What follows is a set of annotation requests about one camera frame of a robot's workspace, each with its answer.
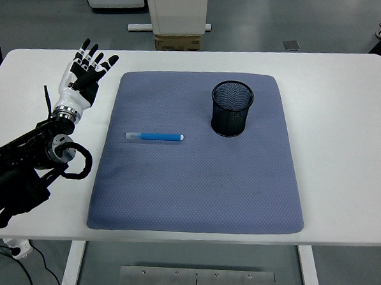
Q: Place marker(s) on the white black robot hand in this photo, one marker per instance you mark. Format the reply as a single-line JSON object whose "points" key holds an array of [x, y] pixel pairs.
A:
{"points": [[68, 94]]}

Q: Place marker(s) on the blue marker pen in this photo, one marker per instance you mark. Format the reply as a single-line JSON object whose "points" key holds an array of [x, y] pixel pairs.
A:
{"points": [[160, 137]]}

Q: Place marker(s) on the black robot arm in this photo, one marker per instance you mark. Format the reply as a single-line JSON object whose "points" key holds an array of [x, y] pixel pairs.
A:
{"points": [[16, 168]]}

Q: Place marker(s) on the black mesh pen holder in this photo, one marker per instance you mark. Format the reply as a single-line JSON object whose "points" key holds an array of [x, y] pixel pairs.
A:
{"points": [[230, 119]]}

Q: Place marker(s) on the cardboard box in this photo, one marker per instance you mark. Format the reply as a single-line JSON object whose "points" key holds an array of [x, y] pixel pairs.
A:
{"points": [[176, 43]]}

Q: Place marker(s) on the blue-grey textured mat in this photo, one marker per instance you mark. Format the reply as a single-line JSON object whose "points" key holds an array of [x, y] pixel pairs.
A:
{"points": [[191, 187]]}

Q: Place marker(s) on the white power strip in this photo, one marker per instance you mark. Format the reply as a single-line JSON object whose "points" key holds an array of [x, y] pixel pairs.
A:
{"points": [[20, 248]]}

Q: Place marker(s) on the white table leg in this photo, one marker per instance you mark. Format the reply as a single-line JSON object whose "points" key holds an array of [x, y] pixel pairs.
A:
{"points": [[72, 267], [309, 276]]}

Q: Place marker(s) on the grey metal plate with screws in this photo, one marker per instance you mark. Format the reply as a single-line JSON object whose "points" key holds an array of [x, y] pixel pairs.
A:
{"points": [[164, 281]]}

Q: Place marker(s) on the small metal floor plate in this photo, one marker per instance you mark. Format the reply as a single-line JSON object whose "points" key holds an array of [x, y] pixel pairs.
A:
{"points": [[291, 45]]}

